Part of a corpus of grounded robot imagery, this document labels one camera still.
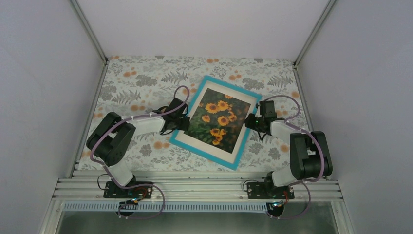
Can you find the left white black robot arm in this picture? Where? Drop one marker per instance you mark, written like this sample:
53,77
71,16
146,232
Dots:
110,140

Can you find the right aluminium corner post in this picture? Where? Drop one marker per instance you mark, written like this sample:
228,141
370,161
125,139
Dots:
320,22

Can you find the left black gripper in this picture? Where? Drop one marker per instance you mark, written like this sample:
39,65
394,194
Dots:
185,126

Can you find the teal wooden picture frame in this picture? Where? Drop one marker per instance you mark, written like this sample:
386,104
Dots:
216,122

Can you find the white mat board passepartout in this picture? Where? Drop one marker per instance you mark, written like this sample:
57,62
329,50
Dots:
193,139

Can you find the grey slotted cable duct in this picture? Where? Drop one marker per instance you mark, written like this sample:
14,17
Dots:
148,206

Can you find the aluminium corner post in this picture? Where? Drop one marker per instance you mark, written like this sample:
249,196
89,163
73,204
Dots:
320,22
88,29

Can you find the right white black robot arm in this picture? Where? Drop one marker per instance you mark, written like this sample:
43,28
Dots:
310,158

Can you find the sunflower photo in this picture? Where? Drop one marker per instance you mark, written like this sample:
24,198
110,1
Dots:
218,120

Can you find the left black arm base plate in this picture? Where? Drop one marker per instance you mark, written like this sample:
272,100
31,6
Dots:
143,191

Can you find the floral patterned table mat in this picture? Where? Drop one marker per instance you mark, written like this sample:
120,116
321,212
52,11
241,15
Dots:
136,85

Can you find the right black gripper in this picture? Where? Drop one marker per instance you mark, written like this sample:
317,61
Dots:
249,123

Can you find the left aluminium corner post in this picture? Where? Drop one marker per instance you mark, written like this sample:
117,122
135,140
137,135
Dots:
88,29

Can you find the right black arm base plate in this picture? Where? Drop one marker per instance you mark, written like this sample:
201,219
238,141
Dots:
258,190

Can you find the aluminium mounting rail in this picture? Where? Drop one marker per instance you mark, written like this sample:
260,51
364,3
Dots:
192,189

